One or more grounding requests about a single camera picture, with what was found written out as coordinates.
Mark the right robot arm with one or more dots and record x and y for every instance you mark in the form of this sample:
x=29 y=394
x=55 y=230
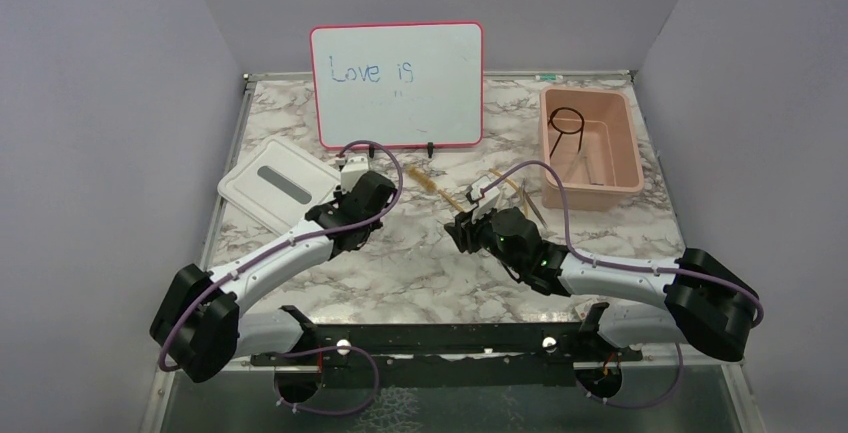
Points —
x=693 y=299

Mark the pink-framed whiteboard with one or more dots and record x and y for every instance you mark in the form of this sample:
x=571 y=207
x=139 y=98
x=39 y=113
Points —
x=403 y=85

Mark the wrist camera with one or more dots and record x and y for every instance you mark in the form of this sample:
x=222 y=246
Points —
x=482 y=198
x=351 y=169

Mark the white plastic bin lid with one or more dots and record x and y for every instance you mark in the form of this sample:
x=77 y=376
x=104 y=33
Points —
x=277 y=182

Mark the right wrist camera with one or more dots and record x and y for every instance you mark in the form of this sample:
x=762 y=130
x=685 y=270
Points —
x=482 y=198

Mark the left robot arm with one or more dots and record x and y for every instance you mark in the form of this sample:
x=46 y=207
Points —
x=204 y=320

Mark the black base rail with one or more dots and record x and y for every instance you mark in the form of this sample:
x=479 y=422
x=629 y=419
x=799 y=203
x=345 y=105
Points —
x=443 y=355

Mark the pink plastic bin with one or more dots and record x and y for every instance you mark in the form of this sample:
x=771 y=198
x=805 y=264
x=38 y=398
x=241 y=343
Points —
x=610 y=139

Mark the yellow rubber tubing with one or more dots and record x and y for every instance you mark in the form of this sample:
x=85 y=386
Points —
x=518 y=198

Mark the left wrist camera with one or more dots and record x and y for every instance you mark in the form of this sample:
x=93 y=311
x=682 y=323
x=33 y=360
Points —
x=351 y=169

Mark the black metal ring support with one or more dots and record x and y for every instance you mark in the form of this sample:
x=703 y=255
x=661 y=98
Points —
x=556 y=120

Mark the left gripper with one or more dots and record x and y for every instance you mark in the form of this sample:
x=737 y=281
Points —
x=340 y=195

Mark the metal tweezers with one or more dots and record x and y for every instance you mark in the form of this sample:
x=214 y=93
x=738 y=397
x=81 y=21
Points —
x=531 y=204

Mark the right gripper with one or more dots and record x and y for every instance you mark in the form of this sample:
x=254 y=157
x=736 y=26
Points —
x=464 y=228

